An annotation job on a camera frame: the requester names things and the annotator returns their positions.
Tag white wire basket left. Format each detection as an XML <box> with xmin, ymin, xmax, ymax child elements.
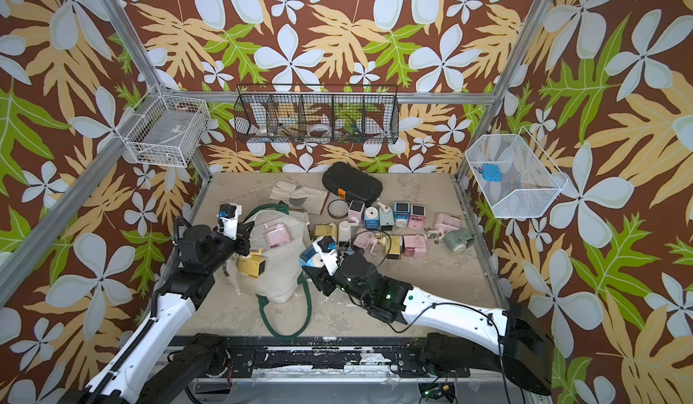
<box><xmin>118</xmin><ymin>86</ymin><xmax>210</xmax><ymax>168</ymax></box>

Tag blue object in basket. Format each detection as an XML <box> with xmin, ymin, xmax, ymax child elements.
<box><xmin>481</xmin><ymin>164</ymin><xmax>503</xmax><ymax>182</ymax></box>

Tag white wire basket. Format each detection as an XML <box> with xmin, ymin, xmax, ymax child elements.
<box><xmin>465</xmin><ymin>129</ymin><xmax>568</xmax><ymax>220</ymax></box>
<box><xmin>118</xmin><ymin>86</ymin><xmax>210</xmax><ymax>168</ymax></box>

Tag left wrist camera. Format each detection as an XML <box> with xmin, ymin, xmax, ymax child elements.
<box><xmin>172</xmin><ymin>203</ymin><xmax>244</xmax><ymax>275</ymax></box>

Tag small yellow sharpener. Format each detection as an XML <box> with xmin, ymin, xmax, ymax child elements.
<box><xmin>236</xmin><ymin>250</ymin><xmax>266</xmax><ymax>279</ymax></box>

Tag black hard case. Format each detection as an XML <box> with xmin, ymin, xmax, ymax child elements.
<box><xmin>322</xmin><ymin>162</ymin><xmax>383</xmax><ymax>207</ymax></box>

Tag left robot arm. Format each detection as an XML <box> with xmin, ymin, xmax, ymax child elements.
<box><xmin>59</xmin><ymin>217</ymin><xmax>254</xmax><ymax>403</ymax></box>

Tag cream tote bag green handles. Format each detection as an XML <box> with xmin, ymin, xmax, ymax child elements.
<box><xmin>222</xmin><ymin>203</ymin><xmax>313</xmax><ymax>340</ymax></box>

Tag white wire basket right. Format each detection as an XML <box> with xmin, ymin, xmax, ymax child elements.
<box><xmin>465</xmin><ymin>129</ymin><xmax>568</xmax><ymax>220</ymax></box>

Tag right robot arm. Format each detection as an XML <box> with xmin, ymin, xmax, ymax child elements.
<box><xmin>300</xmin><ymin>248</ymin><xmax>555</xmax><ymax>396</ymax></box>

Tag green pencil sharpener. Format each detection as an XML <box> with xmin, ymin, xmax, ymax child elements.
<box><xmin>377</xmin><ymin>201</ymin><xmax>395</xmax><ymax>232</ymax></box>

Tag brown tape roll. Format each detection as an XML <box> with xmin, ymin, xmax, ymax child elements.
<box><xmin>327</xmin><ymin>199</ymin><xmax>350</xmax><ymax>220</ymax></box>

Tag white tape roll in basket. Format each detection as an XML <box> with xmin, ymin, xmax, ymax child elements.
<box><xmin>307</xmin><ymin>123</ymin><xmax>332</xmax><ymax>138</ymax></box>

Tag blue pencil sharpener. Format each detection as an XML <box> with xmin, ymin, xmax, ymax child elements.
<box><xmin>364</xmin><ymin>207</ymin><xmax>381</xmax><ymax>230</ymax></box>
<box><xmin>393</xmin><ymin>202</ymin><xmax>411</xmax><ymax>228</ymax></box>

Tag white pencil sharpener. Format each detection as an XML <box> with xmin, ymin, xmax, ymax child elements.
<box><xmin>337</xmin><ymin>221</ymin><xmax>354</xmax><ymax>246</ymax></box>

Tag black wire basket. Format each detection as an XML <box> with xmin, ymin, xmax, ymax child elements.
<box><xmin>232</xmin><ymin>84</ymin><xmax>401</xmax><ymax>144</ymax></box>

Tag cream work glove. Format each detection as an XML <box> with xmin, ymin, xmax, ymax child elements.
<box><xmin>270</xmin><ymin>181</ymin><xmax>328</xmax><ymax>214</ymax></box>

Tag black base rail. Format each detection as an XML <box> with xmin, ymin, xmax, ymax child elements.
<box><xmin>180</xmin><ymin>336</ymin><xmax>471</xmax><ymax>379</ymax></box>

